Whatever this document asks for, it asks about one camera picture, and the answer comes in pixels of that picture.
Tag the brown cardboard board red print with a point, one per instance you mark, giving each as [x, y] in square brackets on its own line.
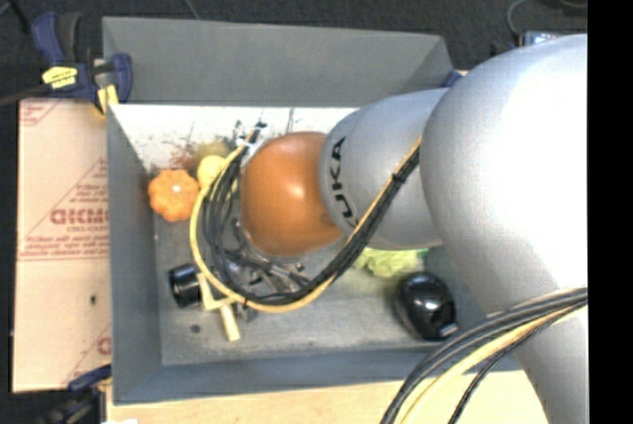
[59, 274]

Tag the grey metal bin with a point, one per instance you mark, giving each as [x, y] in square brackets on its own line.
[277, 66]

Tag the black cylinder on white bracket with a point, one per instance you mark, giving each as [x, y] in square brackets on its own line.
[184, 286]

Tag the yellow ball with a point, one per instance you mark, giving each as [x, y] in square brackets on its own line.
[208, 169]

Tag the green toy lettuce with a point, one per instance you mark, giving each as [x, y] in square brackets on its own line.
[388, 262]

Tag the black glossy rounded object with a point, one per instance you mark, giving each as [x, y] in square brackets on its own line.
[424, 306]

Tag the orange toy pumpkin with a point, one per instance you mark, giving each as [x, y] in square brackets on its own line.
[172, 195]

